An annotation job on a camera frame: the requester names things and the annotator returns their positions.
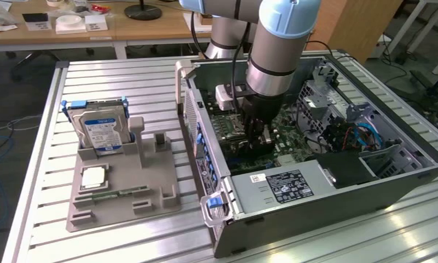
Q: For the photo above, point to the red packet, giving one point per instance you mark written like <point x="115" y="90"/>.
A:
<point x="99" y="8"/>

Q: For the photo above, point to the black chair base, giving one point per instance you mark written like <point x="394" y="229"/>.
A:
<point x="26" y="61"/>

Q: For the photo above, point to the white paper label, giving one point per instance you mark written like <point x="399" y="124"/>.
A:
<point x="3" y="28"/>

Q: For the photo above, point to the black round lamp base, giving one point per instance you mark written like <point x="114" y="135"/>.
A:
<point x="143" y="12"/>

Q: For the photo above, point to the black stand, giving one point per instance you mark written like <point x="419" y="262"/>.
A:
<point x="420" y="76"/>

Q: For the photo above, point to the white paper stack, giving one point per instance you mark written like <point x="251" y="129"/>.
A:
<point x="187" y="23"/>

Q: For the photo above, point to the hard disk with blue carrier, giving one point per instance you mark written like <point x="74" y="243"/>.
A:
<point x="99" y="131"/>

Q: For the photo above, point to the green RAM stick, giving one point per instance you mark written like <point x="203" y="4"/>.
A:
<point x="114" y="194"/>

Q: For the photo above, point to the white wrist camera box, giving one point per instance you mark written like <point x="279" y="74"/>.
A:
<point x="224" y="98"/>

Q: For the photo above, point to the grey metal disk bay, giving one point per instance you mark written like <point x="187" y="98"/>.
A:
<point x="395" y="164"/>

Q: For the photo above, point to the silver CPU chip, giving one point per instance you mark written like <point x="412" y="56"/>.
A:
<point x="95" y="178"/>

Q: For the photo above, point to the dark grey open PC case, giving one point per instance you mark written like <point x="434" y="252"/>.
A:
<point x="314" y="219"/>

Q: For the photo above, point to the white box with black lid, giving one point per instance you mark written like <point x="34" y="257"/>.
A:
<point x="37" y="22"/>

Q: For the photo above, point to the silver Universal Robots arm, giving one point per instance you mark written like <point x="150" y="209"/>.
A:
<point x="274" y="54"/>

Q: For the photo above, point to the grey plastic parts rack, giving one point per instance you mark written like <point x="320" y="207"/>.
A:
<point x="124" y="208"/>

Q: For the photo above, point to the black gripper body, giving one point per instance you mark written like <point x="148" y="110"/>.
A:
<point x="263" y="108"/>

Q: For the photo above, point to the blue plastic case latch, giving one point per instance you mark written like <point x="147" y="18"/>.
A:
<point x="215" y="203"/>

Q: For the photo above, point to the metal CPU socket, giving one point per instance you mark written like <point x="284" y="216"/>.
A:
<point x="235" y="123"/>

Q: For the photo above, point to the wooden cabinet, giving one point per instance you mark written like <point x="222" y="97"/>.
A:
<point x="351" y="27"/>

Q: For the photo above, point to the small silver chipset heatsink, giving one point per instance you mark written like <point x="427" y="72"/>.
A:
<point x="287" y="160"/>

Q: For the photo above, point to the white table frame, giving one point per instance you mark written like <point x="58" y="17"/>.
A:
<point x="428" y="27"/>

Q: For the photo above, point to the beige tape roll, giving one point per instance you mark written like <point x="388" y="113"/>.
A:
<point x="54" y="2"/>

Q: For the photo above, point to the wooden desk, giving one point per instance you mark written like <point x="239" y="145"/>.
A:
<point x="41" y="37"/>

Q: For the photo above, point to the perforated metal drive cage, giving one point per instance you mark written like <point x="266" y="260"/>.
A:
<point x="318" y="107"/>

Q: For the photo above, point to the clear plastic bag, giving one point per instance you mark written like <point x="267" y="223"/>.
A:
<point x="1" y="15"/>

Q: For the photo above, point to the grey power supply unit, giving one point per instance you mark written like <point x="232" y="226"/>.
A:
<point x="278" y="189"/>

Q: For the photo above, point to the green Dell motherboard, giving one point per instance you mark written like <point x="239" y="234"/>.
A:
<point x="288" y="137"/>

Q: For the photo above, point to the plain white box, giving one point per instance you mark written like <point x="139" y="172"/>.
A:
<point x="97" y="23"/>

